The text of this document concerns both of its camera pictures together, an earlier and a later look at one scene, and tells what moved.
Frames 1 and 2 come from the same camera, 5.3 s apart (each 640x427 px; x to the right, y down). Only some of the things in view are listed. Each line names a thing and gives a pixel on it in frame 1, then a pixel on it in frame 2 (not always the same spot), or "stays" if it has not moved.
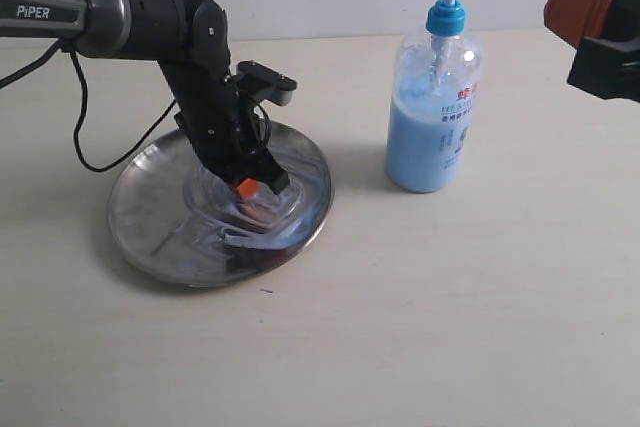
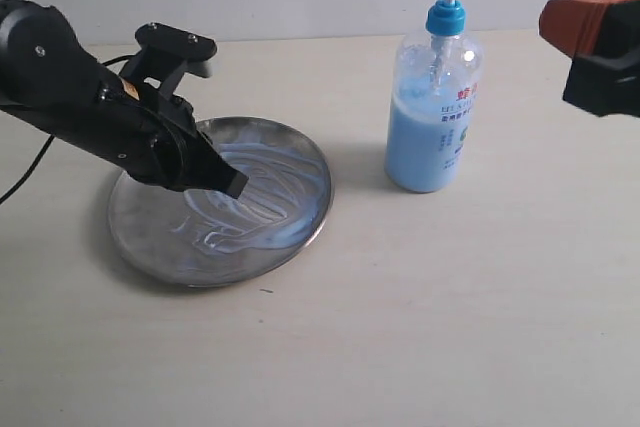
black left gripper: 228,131 to 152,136
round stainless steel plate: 181,222 stays
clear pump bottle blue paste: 435,101 stays
